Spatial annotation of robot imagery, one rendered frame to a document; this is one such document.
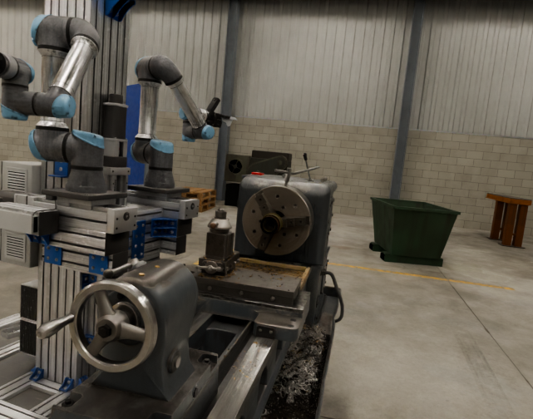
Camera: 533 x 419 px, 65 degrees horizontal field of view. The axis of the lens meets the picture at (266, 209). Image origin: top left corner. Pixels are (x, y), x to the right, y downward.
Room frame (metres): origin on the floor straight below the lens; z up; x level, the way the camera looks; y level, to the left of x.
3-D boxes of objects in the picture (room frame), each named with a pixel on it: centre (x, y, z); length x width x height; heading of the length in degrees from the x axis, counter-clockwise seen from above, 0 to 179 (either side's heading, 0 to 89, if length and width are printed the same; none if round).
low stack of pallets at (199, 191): (9.91, 1.76, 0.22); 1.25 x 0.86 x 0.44; 171
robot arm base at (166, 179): (2.11, 0.55, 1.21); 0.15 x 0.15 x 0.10
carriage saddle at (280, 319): (1.29, 0.08, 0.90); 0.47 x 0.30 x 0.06; 78
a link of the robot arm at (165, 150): (2.12, 0.55, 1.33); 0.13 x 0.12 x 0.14; 49
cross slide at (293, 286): (1.34, 0.08, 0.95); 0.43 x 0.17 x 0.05; 78
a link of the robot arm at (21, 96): (1.38, 0.82, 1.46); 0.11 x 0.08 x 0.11; 92
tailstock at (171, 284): (0.74, 0.19, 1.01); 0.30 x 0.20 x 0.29; 168
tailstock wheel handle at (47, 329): (0.60, 0.29, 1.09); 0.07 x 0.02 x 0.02; 168
